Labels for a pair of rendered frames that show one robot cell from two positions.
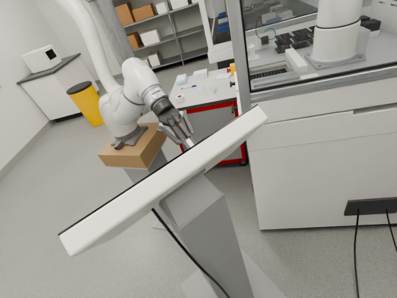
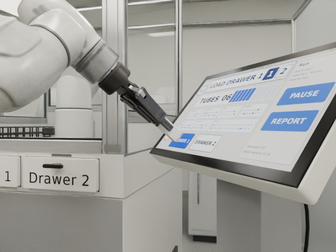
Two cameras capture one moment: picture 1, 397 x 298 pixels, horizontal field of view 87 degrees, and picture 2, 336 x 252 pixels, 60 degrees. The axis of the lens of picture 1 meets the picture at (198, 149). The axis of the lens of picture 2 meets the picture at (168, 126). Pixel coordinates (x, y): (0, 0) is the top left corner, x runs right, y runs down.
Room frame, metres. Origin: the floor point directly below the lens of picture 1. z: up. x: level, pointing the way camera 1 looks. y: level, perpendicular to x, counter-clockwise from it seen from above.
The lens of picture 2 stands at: (0.63, 0.75, 1.04)
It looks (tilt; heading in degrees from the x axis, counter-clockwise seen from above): 0 degrees down; 268
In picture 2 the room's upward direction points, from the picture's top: straight up
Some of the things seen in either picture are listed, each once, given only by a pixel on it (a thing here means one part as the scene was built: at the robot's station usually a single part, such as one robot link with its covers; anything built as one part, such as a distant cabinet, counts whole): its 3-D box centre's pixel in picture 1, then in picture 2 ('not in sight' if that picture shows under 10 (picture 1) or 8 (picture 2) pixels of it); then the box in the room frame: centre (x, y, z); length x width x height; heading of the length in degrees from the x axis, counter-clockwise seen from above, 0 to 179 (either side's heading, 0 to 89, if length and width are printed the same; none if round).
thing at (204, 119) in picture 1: (211, 122); not in sight; (1.74, -0.20, 0.38); 0.62 x 0.58 x 0.76; 163
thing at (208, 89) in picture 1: (207, 89); not in sight; (1.59, -0.22, 0.78); 0.12 x 0.08 x 0.04; 58
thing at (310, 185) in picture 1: (313, 137); (71, 245); (1.08, -0.82, 0.40); 1.03 x 0.95 x 0.80; 163
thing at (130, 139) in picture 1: (126, 135); not in sight; (1.11, 0.38, 0.89); 0.22 x 0.18 x 0.06; 150
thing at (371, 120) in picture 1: (321, 73); (70, 156); (1.08, -0.82, 0.87); 1.02 x 0.95 x 0.14; 163
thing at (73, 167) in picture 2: (240, 112); (59, 173); (0.96, -0.28, 0.87); 0.29 x 0.02 x 0.11; 163
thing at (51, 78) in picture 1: (61, 80); not in sight; (4.61, 2.15, 0.61); 1.15 x 0.72 x 1.22; 170
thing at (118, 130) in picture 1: (117, 112); not in sight; (1.14, 0.36, 1.02); 0.18 x 0.16 x 0.22; 124
